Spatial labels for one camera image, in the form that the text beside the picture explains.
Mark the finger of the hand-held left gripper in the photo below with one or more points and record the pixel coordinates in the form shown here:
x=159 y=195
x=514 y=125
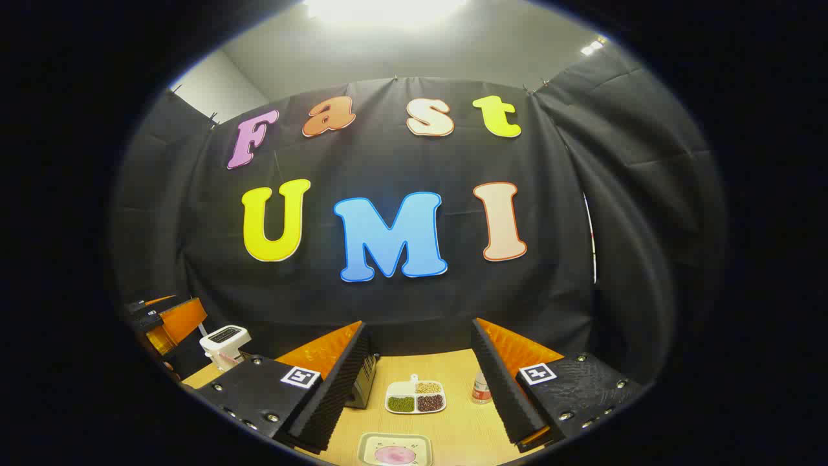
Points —
x=184 y=320
x=145 y=303

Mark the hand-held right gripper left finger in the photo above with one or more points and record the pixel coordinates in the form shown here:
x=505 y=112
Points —
x=336 y=388

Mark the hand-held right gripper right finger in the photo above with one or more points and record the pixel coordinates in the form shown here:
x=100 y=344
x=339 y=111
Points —
x=501 y=388

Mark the black electric oven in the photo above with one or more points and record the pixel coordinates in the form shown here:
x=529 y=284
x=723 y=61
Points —
x=363 y=382

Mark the cream baking tray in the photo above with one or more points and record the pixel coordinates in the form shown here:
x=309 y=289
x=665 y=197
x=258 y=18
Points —
x=369 y=446

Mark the clear water bottle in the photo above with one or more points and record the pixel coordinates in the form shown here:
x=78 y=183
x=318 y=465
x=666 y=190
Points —
x=482 y=388

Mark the white toaster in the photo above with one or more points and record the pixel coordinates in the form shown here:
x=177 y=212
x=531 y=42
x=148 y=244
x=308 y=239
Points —
x=223 y=343

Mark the white divided plate of beans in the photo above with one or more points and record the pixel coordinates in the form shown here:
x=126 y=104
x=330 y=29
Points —
x=415 y=396

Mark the black backdrop cloth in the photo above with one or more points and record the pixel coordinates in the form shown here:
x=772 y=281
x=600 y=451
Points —
x=388 y=162

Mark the small ceiling light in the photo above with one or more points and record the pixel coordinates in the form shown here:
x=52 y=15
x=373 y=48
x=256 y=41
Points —
x=592 y=45

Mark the large ceiling light panel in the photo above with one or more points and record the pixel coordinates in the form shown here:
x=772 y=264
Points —
x=388 y=10

